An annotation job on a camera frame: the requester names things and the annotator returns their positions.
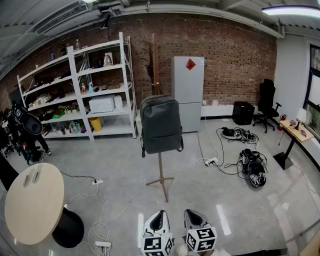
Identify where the black floor cable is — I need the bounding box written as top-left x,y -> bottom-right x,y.
59,170 -> 97,182

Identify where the white electric kettle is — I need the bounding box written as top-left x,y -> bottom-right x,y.
103,52 -> 114,68

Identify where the red diamond paper decoration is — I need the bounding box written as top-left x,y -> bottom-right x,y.
185,58 -> 197,72

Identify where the black cabinet box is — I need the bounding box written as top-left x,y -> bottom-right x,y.
231,101 -> 256,126

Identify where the black harness with cables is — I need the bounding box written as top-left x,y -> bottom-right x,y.
238,148 -> 268,189

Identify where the black framed window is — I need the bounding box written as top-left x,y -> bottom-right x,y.
303,43 -> 320,141

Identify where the white device with cables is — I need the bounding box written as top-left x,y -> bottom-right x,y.
216,126 -> 260,145

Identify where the white refrigerator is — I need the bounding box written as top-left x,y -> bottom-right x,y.
171,56 -> 205,133

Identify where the wooden coat stand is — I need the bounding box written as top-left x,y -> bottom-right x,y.
145,33 -> 175,203

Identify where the white shade table lamp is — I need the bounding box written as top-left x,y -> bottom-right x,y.
294,107 -> 308,131

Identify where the dark grey backpack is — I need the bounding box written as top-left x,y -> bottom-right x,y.
139,94 -> 185,158

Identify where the red fire extinguisher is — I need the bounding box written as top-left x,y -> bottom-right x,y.
277,114 -> 288,131

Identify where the white metal shelving unit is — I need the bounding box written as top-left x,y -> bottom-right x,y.
67,31 -> 138,143
16,46 -> 83,140

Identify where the long ceiling light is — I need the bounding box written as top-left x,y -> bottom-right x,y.
261,6 -> 320,16

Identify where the white microwave oven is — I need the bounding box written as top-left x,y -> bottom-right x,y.
88,96 -> 116,114

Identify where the black office chair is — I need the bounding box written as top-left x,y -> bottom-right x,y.
252,79 -> 283,134

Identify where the small white box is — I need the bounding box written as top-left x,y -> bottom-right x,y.
113,95 -> 124,110

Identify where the round beige table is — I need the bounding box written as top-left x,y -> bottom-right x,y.
4,162 -> 85,249

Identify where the black hanging lamp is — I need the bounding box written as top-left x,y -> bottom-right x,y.
99,12 -> 112,42

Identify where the white waste bin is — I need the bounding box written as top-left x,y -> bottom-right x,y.
134,117 -> 143,137

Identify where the wooden side desk black leg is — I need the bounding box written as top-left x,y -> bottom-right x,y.
272,119 -> 315,171

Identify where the black round case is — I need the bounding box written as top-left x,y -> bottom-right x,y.
21,113 -> 44,136

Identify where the yellow plastic bin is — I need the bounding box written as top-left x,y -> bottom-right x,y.
89,116 -> 103,133

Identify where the white floor cable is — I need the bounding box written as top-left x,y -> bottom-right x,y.
87,157 -> 208,256

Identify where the black metal coat stand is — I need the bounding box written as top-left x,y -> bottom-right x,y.
141,39 -> 154,84

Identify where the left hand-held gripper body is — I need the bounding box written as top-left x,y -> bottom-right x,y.
140,231 -> 175,256

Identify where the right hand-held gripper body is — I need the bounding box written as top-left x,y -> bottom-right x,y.
185,225 -> 218,254

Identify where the ceiling air vent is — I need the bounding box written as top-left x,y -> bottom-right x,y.
34,4 -> 90,36

